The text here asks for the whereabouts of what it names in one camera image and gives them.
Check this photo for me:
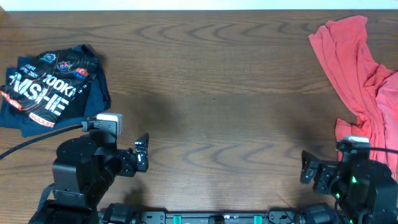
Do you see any small black base cable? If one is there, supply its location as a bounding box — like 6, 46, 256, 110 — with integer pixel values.
266, 207, 296, 224

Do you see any red t-shirt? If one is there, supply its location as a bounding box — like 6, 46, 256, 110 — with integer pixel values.
308, 16, 397, 177

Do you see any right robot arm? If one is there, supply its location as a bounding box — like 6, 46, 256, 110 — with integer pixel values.
294, 136, 397, 224

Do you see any black patterned jersey shirt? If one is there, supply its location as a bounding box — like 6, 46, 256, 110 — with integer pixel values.
1, 49, 98, 128

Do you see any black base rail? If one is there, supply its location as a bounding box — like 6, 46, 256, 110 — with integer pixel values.
99, 210, 312, 224

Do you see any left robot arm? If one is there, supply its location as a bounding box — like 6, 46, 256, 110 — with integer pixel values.
30, 114, 149, 223

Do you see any folded blue garment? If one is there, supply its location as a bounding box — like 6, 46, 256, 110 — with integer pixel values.
1, 45, 111, 138

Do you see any folded black garment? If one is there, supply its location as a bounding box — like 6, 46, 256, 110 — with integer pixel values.
59, 75, 102, 120

